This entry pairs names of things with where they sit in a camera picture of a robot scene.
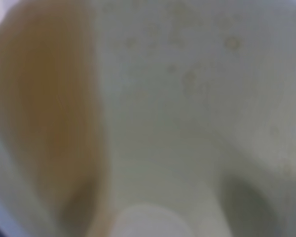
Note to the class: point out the pale green plastic cup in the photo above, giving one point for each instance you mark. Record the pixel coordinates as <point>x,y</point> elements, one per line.
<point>148,118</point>

